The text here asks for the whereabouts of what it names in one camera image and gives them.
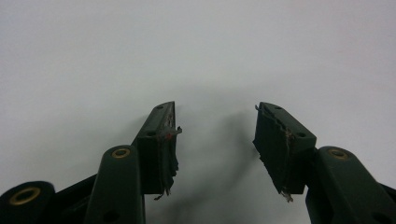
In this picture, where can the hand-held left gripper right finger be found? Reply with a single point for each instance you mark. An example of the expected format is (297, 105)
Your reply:
(280, 149)

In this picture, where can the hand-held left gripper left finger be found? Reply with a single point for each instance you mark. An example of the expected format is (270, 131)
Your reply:
(155, 155)

